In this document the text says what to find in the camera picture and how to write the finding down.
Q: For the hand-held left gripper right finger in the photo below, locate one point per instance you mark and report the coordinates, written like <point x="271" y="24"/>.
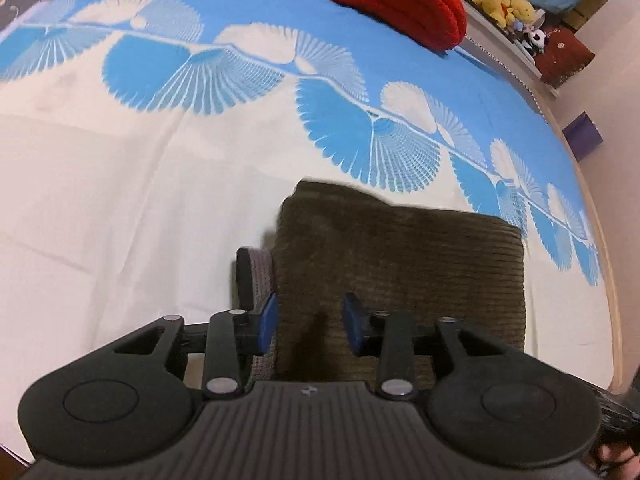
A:
<point x="352" y="322"/>

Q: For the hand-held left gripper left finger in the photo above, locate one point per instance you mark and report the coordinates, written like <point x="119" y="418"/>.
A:
<point x="267" y="322"/>

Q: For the person's right hand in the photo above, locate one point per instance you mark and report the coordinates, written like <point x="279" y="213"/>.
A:
<point x="612" y="460"/>

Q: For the blue white printed bedsheet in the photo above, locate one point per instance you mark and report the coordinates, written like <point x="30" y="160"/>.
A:
<point x="125" y="185"/>

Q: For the purple mat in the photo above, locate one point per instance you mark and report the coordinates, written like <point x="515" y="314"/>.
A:
<point x="585" y="135"/>

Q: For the white windowsill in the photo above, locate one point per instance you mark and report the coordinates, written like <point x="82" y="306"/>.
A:
<point x="500" y="45"/>

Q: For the panda plush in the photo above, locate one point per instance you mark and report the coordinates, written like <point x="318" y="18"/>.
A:
<point x="536" y="37"/>

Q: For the dark red cushion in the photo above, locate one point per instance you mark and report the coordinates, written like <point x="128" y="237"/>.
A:
<point x="565" y="55"/>

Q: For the yellow bear plush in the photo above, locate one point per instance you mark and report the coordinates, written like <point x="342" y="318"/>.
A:
<point x="510" y="10"/>

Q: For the wooden bed frame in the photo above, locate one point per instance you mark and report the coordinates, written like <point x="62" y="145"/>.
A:
<point x="614" y="320"/>

